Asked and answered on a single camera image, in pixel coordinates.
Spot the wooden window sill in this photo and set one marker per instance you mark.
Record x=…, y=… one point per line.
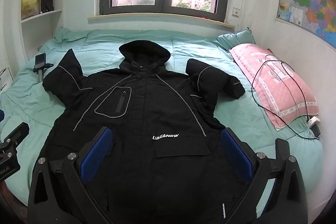
x=157, y=20

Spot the pink quilted pillow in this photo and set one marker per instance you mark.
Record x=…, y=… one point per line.
x=278, y=87

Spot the black smartphone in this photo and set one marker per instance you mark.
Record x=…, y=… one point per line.
x=315, y=131

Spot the white printed board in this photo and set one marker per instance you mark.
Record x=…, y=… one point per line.
x=5, y=79

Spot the teal pillow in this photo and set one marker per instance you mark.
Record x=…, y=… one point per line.
x=236, y=39

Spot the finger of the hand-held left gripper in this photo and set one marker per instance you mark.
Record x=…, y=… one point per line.
x=1, y=116
x=19, y=132

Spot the black hooded jacket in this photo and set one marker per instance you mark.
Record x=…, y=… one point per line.
x=157, y=98

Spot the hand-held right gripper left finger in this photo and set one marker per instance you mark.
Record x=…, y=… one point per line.
x=95, y=155

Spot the teal quilt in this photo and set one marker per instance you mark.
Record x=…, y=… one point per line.
x=236, y=108

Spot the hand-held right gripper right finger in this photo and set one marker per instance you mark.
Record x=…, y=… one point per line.
x=236, y=155

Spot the white charger plug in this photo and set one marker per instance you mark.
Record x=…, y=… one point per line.
x=313, y=121

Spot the black box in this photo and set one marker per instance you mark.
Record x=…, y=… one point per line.
x=46, y=2

